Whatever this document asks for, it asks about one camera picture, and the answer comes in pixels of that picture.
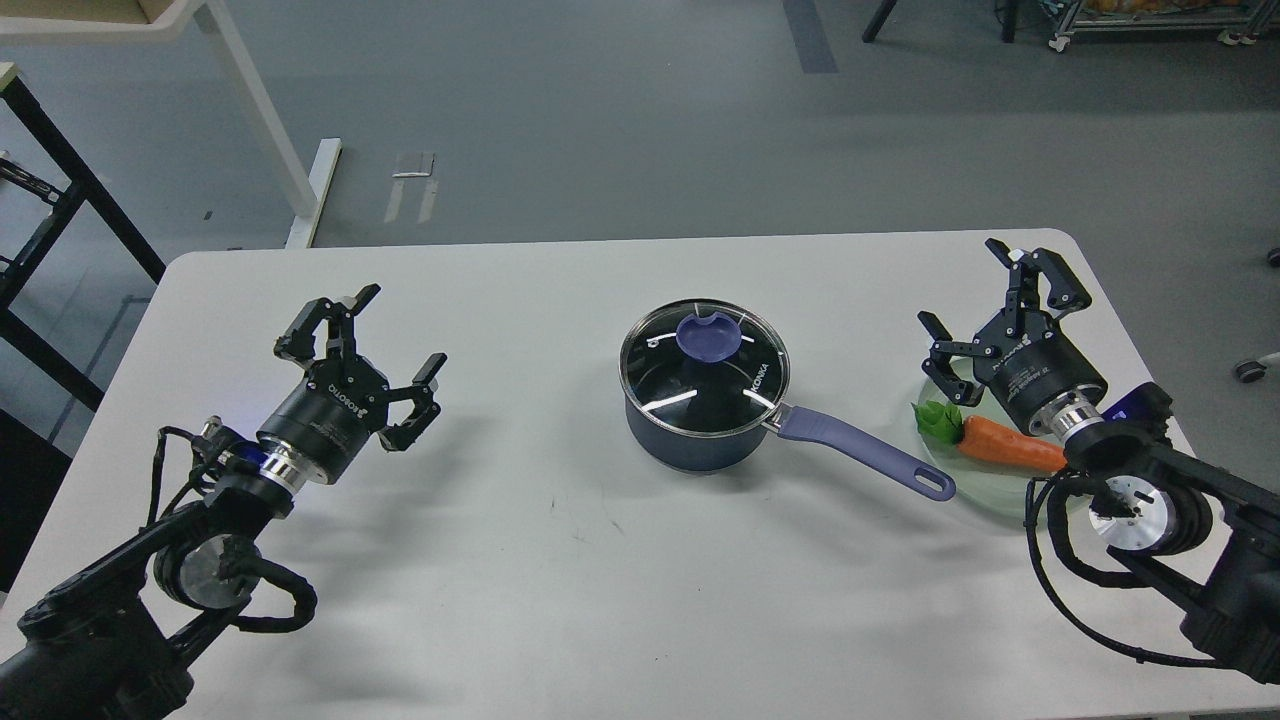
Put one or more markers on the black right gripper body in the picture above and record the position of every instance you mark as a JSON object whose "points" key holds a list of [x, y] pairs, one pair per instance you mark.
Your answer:
{"points": [[1033, 366]]}

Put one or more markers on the orange toy carrot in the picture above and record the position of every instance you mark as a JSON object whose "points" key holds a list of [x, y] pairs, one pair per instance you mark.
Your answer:
{"points": [[986, 440]]}

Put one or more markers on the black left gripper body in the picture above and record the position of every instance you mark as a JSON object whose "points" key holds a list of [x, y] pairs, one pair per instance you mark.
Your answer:
{"points": [[330, 415]]}

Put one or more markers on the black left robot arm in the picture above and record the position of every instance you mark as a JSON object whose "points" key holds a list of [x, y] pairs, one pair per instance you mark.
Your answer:
{"points": [[116, 640]]}

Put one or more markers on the metal wheeled cart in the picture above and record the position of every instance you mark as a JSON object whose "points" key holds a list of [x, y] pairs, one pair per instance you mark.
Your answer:
{"points": [[1232, 23]]}

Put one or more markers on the clear glass plate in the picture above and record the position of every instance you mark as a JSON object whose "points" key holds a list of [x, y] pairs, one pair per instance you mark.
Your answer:
{"points": [[995, 490]]}

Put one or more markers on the dark blue saucepan purple handle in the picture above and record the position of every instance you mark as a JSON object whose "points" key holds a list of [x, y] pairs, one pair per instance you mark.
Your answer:
{"points": [[795, 423]]}

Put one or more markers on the black metal shelf frame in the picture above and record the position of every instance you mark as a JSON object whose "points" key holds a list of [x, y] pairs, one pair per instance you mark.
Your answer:
{"points": [[84, 190]]}

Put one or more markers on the black chair caster wheel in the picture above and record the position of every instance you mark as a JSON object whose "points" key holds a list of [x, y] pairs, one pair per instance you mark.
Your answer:
{"points": [[1256, 368]]}

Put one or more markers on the white table leg frame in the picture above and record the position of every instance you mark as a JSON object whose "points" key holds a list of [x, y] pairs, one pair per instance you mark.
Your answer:
{"points": [[153, 22]]}

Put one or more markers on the glass pot lid purple knob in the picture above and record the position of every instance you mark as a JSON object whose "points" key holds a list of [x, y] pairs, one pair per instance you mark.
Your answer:
{"points": [[703, 367]]}

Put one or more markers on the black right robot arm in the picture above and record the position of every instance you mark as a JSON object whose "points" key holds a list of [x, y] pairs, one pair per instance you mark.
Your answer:
{"points": [[1126, 510]]}

